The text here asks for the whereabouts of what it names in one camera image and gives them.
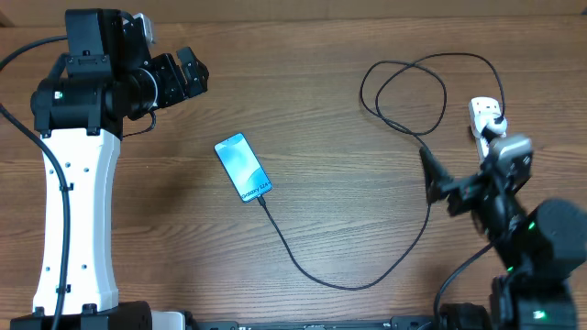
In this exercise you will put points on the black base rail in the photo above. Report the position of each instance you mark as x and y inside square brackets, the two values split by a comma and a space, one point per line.
[394, 323]

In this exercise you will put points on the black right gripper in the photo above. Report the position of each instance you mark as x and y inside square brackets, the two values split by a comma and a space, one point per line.
[458, 190]

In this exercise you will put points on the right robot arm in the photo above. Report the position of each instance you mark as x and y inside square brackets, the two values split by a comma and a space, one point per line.
[539, 249]

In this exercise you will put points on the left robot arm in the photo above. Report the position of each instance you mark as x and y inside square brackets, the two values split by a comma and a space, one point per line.
[106, 77]

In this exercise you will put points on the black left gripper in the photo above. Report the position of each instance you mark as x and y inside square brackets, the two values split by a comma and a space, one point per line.
[175, 88]

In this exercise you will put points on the white power strip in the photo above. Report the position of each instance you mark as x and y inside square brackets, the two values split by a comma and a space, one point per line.
[484, 111]

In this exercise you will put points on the white charger plug adapter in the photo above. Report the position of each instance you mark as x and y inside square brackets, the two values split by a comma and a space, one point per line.
[479, 121]

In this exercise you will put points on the Samsung Galaxy smartphone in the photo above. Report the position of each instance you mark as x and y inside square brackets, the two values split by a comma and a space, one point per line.
[243, 168]

